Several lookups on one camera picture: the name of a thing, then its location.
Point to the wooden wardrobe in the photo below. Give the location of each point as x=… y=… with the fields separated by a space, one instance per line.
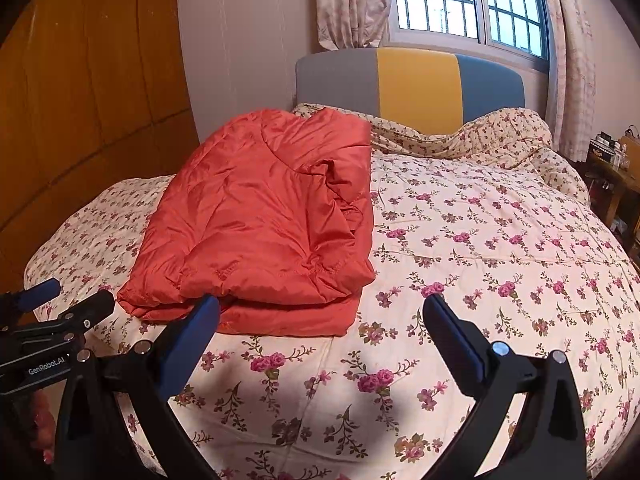
x=85 y=85

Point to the grey yellow blue headboard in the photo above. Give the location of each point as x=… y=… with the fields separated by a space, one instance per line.
x=415 y=85

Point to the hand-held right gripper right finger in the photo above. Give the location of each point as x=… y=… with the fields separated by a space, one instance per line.
x=455 y=337

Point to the barred window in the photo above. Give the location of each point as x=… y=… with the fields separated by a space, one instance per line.
x=450 y=0

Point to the wooden desk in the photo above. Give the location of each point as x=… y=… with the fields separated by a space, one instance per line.
x=617 y=185

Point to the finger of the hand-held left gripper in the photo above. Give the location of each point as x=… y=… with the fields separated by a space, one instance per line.
x=87 y=310
x=39 y=294

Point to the floral quilt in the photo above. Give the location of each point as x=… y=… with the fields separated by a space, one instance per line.
x=475 y=270

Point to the long patterned curtain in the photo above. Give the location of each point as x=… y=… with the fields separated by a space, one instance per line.
x=572 y=70

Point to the person's left hand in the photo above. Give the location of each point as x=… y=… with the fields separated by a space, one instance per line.
x=42 y=427

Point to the orange quilted jacket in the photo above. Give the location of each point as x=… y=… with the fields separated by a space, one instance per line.
x=260 y=220

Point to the dark box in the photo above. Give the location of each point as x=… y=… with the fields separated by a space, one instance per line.
x=604 y=146

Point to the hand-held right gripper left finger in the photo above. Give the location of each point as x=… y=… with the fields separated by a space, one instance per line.
x=192 y=337

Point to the short patterned curtain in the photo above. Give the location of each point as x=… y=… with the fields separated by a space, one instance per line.
x=352 y=2

